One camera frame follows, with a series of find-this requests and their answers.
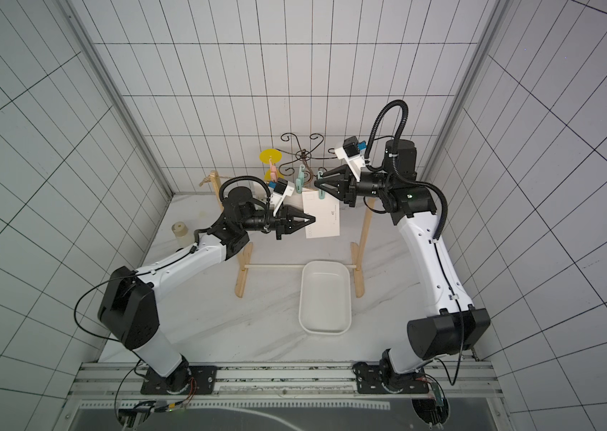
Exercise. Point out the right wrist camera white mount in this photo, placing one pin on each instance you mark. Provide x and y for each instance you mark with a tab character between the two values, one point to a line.
351	152

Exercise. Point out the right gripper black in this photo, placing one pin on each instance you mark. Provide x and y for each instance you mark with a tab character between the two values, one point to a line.
349	186

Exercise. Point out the pink clothespin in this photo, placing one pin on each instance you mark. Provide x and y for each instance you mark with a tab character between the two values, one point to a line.
273	175

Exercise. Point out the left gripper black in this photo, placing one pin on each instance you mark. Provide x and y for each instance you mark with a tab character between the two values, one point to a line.
285	222

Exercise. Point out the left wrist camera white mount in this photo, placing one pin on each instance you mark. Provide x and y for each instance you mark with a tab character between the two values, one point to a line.
280	190

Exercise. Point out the white plastic tray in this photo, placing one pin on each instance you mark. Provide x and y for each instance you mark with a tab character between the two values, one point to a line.
325	298

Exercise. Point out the wooden string rack frame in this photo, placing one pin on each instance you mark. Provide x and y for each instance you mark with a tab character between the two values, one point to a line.
357	249

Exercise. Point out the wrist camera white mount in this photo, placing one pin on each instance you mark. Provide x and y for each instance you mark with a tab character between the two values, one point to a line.
351	152
280	190

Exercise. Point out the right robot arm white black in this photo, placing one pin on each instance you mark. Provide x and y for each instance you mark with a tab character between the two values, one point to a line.
452	323

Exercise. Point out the aluminium mounting rail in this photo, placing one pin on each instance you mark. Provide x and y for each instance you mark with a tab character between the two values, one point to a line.
123	386

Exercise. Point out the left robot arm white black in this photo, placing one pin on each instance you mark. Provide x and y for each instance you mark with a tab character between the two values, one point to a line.
129	308

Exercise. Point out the teal clothespin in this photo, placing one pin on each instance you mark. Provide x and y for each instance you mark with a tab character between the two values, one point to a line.
300	179
321	192

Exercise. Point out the small beige jar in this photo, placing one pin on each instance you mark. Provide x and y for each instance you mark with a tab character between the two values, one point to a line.
180	230

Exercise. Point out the black wire scroll stand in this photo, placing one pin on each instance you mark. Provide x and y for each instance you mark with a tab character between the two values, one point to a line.
302	156

